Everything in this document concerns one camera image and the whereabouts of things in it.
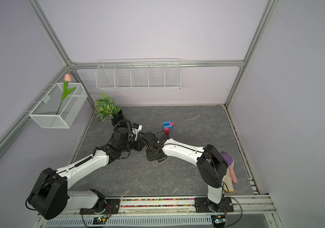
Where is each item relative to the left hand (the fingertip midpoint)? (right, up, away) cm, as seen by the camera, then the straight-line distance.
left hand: (148, 142), depth 82 cm
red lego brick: (+10, +4, +22) cm, 25 cm away
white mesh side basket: (-54, +17, -9) cm, 57 cm away
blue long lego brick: (+10, +9, +23) cm, 27 cm away
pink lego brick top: (+15, +10, +23) cm, 29 cm away
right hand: (+1, -9, +3) cm, 9 cm away
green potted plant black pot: (-26, +21, +1) cm, 33 cm away
